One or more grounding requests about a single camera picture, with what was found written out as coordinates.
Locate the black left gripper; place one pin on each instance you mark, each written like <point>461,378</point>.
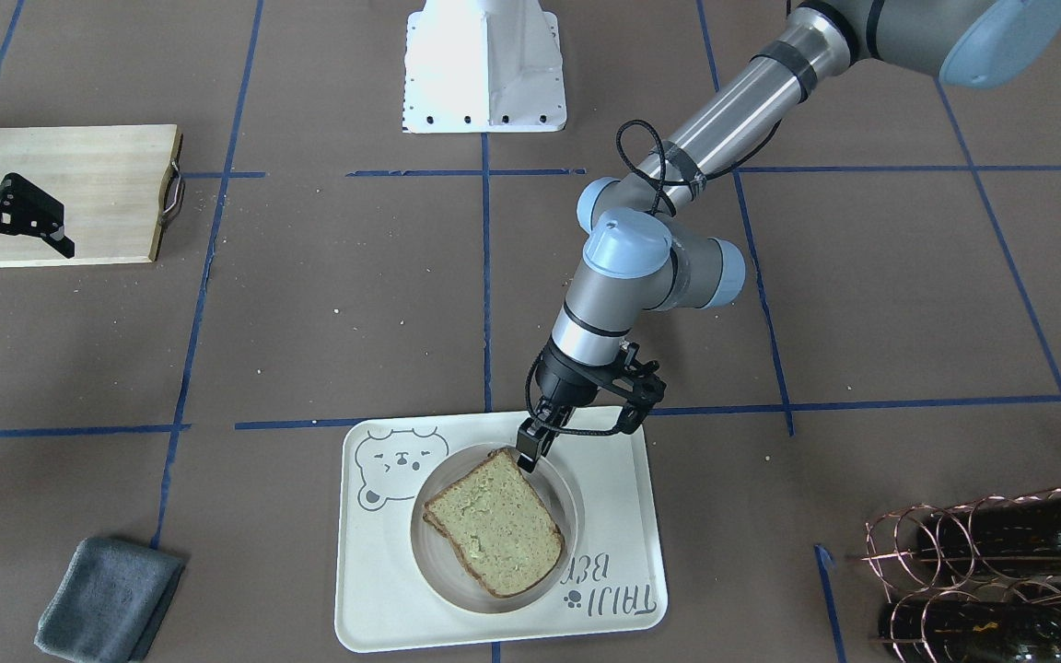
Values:
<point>564,377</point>

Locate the bread slice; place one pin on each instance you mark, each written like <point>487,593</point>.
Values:
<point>438,525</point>
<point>507,539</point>

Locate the white round plate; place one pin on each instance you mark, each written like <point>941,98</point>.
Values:
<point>439,566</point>

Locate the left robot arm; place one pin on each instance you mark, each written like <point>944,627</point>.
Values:
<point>637,257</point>

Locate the cream bear serving tray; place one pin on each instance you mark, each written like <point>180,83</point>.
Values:
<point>614,580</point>

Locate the wooden cutting board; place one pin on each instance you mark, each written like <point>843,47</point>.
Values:
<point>112,180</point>

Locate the grey folded cloth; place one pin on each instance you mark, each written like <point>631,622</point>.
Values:
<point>111,603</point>

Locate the dark green wine bottle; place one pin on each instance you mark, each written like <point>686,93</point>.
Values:
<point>1018,540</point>

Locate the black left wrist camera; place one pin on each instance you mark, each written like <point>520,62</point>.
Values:
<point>639,384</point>

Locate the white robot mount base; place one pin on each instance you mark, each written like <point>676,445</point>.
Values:
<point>483,66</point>

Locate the copper wire bottle rack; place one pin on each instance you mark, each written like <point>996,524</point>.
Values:
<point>973,582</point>

